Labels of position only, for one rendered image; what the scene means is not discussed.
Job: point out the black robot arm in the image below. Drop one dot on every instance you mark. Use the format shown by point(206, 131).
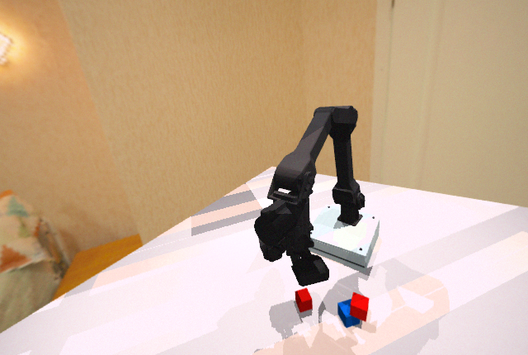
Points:
point(296, 173)

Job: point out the red cube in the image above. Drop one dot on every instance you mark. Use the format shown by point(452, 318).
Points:
point(359, 306)
point(303, 299)

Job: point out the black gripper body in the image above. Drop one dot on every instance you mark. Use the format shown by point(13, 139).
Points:
point(310, 268)

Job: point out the blue cube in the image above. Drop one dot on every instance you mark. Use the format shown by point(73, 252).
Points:
point(343, 310)

